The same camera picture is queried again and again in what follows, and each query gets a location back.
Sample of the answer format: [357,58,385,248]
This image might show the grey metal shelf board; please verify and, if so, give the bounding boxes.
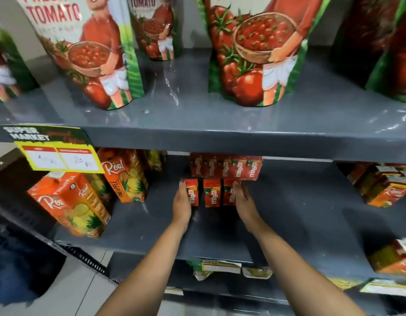
[0,149,406,287]
[0,46,406,165]
[107,251,406,316]

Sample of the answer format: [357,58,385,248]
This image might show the yellow shelf price label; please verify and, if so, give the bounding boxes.
[360,279,406,297]
[327,276,365,291]
[201,259,242,274]
[242,267,273,280]

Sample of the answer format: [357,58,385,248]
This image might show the person's left hand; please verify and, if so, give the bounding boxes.
[172,180,192,233]

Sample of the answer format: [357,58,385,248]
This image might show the tomato ketchup pouch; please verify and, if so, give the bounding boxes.
[0,20,39,103]
[126,0,182,61]
[13,0,145,111]
[331,0,406,104]
[196,0,333,108]

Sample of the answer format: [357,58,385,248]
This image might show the person's right forearm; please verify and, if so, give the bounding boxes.
[251,224,369,316]

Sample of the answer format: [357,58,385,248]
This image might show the dark blue fabric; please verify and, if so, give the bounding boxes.
[0,223,67,307]

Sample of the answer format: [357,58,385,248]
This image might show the orange pineapple juice carton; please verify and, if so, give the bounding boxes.
[27,172,112,239]
[88,174,115,205]
[97,148,149,204]
[143,149,167,172]

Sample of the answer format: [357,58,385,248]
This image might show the person's right hand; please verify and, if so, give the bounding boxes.
[232,181,263,235]

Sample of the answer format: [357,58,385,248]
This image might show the row of red juice boxes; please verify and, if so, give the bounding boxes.
[189,153,263,181]

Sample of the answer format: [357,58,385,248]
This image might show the black perforated shelf bracket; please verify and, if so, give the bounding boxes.
[57,244,122,285]

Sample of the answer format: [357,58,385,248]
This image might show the small red juice box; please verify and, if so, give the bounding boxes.
[203,178,222,208]
[185,178,200,207]
[223,180,238,206]

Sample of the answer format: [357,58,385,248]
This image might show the person's left forearm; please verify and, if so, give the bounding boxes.
[96,224,188,316]

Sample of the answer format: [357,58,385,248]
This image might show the yellow and black price tag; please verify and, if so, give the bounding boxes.
[2,125,105,175]

